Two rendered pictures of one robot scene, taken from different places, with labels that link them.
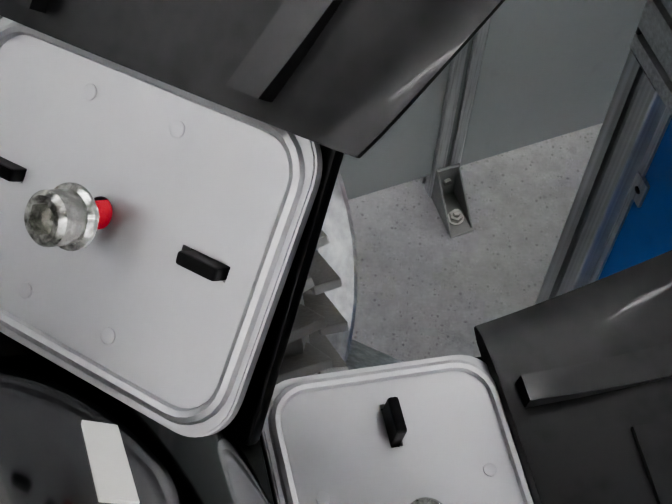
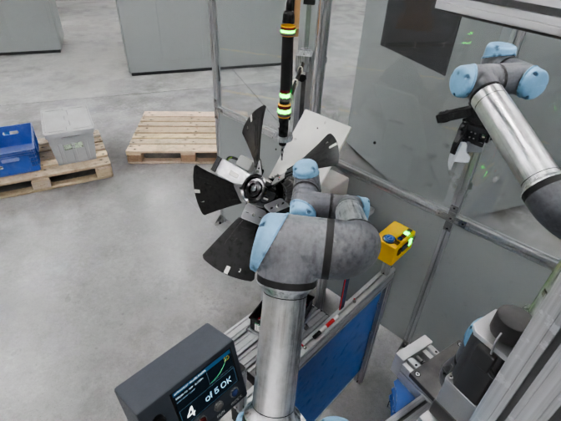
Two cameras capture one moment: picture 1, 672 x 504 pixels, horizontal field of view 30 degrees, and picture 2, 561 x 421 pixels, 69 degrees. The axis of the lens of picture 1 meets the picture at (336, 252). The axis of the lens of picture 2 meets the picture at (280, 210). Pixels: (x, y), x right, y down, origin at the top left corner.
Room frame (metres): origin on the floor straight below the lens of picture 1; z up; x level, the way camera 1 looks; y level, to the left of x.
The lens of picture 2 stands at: (-0.43, -1.20, 2.08)
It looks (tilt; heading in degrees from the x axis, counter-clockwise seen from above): 36 degrees down; 65
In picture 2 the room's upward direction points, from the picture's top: 3 degrees clockwise
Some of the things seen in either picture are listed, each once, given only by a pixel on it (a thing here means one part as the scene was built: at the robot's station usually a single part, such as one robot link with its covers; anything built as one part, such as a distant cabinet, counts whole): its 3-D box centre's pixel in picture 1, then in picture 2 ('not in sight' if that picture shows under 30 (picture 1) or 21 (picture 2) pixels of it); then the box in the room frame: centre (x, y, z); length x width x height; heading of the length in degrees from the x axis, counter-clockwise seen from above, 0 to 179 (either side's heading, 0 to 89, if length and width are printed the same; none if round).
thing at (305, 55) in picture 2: not in sight; (304, 60); (0.43, 0.51, 1.54); 0.10 x 0.07 x 0.09; 58
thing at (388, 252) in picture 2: not in sight; (392, 244); (0.51, -0.24, 1.02); 0.16 x 0.10 x 0.11; 23
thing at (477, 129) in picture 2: not in sight; (478, 122); (0.54, -0.41, 1.62); 0.09 x 0.08 x 0.12; 113
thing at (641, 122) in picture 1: (563, 311); (371, 336); (0.55, -0.22, 0.39); 0.04 x 0.04 x 0.78; 23
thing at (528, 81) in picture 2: not in sight; (515, 78); (0.51, -0.50, 1.78); 0.11 x 0.11 x 0.08; 81
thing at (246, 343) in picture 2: not in sight; (279, 336); (0.23, 0.18, 0.04); 0.62 x 0.45 x 0.08; 23
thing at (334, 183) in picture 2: not in sight; (327, 185); (0.56, 0.38, 0.92); 0.17 x 0.16 x 0.11; 23
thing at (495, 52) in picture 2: not in sight; (496, 65); (0.54, -0.41, 1.78); 0.09 x 0.08 x 0.11; 81
